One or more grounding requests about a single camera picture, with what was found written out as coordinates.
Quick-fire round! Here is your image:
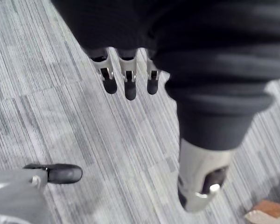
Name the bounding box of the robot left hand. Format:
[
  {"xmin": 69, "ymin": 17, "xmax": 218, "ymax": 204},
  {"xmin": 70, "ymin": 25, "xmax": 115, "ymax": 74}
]
[{"xmin": 51, "ymin": 0, "xmax": 280, "ymax": 212}]

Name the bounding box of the dark robot foot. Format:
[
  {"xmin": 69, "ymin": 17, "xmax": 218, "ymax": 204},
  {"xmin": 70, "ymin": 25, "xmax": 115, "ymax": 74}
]
[{"xmin": 22, "ymin": 163, "xmax": 83, "ymax": 185}]

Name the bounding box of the silver robot leg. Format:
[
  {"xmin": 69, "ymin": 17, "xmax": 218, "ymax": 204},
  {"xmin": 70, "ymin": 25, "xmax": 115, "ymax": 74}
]
[{"xmin": 0, "ymin": 168, "xmax": 52, "ymax": 224}]

